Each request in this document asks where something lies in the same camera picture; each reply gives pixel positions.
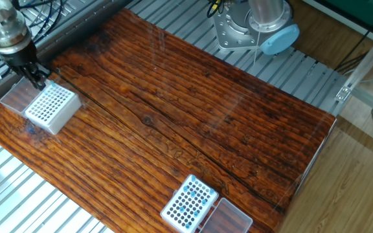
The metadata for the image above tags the thin black floor cable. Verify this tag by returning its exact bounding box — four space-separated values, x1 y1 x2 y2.
334 28 372 74

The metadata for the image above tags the aluminium frame post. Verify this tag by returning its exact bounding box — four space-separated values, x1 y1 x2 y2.
333 21 373 104

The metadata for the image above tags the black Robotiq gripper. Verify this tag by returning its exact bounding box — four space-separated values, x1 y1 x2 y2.
0 41 52 92

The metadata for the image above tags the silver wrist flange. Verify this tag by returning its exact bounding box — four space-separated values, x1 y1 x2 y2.
0 0 34 56

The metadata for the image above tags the white pipette tip rack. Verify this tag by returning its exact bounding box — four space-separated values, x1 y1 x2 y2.
159 173 220 233
24 82 82 135

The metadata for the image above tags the white cable tie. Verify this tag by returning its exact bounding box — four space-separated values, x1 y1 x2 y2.
253 28 262 67

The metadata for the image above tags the black base cable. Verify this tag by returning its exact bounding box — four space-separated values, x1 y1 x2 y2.
206 0 229 19

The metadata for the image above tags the clear plastic rack lid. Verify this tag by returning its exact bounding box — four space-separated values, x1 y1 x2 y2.
0 77 47 116
199 197 254 233

